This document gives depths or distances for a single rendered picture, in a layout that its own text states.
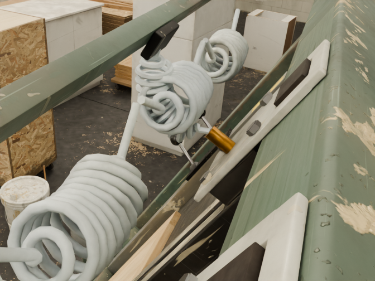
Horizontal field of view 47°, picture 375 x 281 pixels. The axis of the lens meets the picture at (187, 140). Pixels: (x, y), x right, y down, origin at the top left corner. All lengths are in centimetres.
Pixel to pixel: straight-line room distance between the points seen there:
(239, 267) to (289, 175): 9
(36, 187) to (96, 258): 269
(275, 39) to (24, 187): 406
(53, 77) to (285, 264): 18
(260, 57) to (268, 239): 595
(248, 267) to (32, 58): 306
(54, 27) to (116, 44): 416
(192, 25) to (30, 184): 165
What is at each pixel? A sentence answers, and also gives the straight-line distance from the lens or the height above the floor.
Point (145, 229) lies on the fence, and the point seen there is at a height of 113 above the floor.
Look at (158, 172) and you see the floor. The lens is 368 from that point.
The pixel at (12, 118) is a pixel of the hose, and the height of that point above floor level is 197.
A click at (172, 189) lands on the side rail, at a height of 113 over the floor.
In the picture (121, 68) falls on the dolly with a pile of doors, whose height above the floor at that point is 26.
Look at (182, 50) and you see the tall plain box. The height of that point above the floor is 99.
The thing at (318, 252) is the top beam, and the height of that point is 196.
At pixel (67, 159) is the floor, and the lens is 387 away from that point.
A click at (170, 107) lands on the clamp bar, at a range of 45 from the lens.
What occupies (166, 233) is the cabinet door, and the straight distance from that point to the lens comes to 115.
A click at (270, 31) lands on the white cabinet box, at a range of 601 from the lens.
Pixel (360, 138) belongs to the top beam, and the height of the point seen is 196.
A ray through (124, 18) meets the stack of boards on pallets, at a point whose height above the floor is 44.
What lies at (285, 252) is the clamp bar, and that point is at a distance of 18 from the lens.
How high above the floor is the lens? 208
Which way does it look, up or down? 30 degrees down
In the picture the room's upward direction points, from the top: 5 degrees clockwise
